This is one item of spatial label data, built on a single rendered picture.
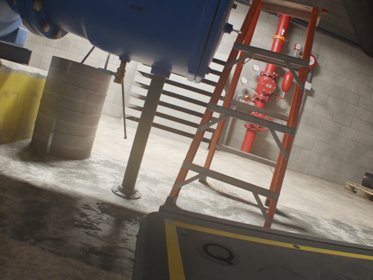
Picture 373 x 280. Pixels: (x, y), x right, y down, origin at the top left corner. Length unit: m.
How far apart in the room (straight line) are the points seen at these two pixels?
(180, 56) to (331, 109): 4.23
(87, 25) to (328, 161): 4.62
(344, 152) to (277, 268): 5.06
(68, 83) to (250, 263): 1.38
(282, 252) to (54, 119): 1.39
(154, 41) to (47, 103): 0.76
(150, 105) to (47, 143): 0.67
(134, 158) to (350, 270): 1.01
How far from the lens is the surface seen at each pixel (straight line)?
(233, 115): 1.25
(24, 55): 1.89
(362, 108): 5.45
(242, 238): 0.32
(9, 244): 0.80
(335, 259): 0.38
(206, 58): 1.04
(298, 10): 1.69
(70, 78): 1.53
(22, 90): 1.64
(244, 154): 1.73
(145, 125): 1.19
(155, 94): 1.19
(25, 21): 1.33
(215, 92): 1.30
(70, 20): 1.24
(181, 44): 1.04
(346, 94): 5.26
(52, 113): 1.57
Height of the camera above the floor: 0.44
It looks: 4 degrees down
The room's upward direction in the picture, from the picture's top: 17 degrees clockwise
